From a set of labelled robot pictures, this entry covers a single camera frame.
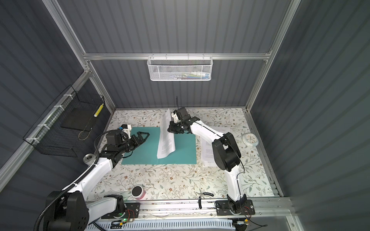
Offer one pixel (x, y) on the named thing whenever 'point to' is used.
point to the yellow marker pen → (99, 110)
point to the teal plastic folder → (146, 152)
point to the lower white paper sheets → (206, 152)
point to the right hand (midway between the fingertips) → (168, 130)
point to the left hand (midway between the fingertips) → (145, 136)
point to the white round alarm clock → (250, 139)
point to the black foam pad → (80, 118)
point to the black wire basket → (47, 133)
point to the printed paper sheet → (166, 144)
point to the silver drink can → (88, 159)
